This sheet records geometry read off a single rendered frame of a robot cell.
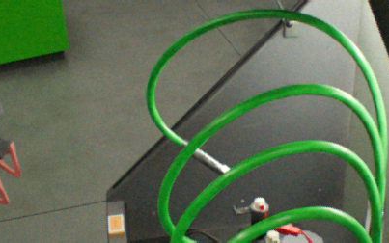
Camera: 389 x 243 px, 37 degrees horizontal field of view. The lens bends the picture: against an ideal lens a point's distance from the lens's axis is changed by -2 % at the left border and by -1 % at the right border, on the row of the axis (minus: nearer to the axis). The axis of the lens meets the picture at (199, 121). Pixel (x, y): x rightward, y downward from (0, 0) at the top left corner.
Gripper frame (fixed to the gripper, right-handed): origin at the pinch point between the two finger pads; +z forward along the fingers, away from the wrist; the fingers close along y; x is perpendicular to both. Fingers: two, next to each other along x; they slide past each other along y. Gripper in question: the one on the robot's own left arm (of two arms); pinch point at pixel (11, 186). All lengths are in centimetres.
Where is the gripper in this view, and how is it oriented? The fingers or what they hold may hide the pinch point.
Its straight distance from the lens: 130.0
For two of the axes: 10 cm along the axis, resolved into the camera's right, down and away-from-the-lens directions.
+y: 0.0, -5.1, 8.6
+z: 5.0, 7.5, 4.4
